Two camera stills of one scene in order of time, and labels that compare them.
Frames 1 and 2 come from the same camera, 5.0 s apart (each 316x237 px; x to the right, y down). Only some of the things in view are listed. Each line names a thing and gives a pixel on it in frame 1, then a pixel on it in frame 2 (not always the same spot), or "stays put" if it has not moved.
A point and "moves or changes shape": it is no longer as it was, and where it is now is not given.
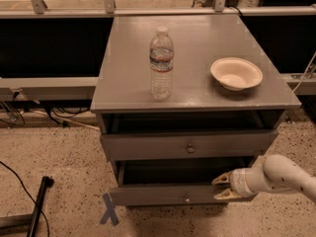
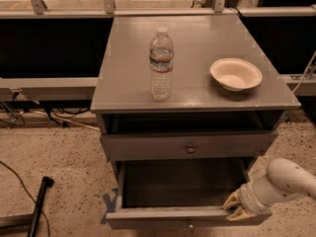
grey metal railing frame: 83,88 stays put
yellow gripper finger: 225,178 → 234,198
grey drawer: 172,183 moves or changes shape
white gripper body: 236,182 → 246,197
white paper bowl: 236,73 stays put
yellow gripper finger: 227,195 → 238,214
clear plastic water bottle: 161,61 stays put
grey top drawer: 131,145 stays put
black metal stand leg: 26,224 stays put
